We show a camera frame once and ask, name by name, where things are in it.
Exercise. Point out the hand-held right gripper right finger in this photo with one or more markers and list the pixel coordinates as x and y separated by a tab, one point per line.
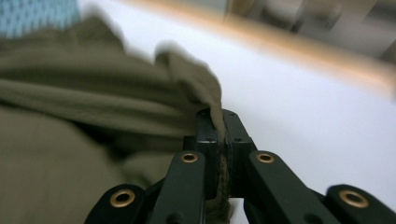
236	146

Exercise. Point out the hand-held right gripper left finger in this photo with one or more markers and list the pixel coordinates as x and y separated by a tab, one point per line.
209	161

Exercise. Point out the olive green pants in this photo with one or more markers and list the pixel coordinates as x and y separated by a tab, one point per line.
77	109

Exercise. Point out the light blue plastic basket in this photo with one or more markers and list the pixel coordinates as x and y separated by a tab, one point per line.
34	17

